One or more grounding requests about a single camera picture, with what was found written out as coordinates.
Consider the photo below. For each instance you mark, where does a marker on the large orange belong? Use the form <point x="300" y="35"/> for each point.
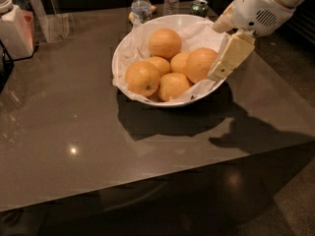
<point x="199" y="63"/>

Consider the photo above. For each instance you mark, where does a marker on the clear acrylic stand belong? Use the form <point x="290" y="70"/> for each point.
<point x="54" y="27"/>

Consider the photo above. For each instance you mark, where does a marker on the capped clear water bottle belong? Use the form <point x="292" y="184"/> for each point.
<point x="141" y="10"/>

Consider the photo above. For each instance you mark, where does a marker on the small centre orange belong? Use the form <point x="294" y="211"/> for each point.
<point x="162" y="65"/>

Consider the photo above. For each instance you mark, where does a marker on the small tan round object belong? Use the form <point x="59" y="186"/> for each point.
<point x="153" y="9"/>

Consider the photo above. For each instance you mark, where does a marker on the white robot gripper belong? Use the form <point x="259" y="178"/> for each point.
<point x="259" y="8"/>

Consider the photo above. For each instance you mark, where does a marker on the front left orange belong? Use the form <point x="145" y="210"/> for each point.
<point x="142" y="77"/>

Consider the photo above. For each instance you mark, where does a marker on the white bowl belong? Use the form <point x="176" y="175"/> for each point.
<point x="177" y="20"/>

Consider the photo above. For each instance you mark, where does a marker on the top orange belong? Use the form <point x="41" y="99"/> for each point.
<point x="165" y="43"/>

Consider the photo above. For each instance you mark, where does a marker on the front middle orange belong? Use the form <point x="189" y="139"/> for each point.
<point x="172" y="85"/>

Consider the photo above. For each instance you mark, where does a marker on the white jug container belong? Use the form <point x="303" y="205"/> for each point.
<point x="16" y="30"/>

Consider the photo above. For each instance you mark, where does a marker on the white paper liner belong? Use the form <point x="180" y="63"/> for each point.
<point x="197" y="30"/>

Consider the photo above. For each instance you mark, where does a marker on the green drink can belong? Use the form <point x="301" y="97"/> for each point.
<point x="199" y="8"/>

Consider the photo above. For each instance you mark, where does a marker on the centre right orange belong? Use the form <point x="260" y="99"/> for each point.
<point x="178" y="62"/>

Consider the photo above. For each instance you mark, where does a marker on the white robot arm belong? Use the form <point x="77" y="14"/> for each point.
<point x="250" y="19"/>

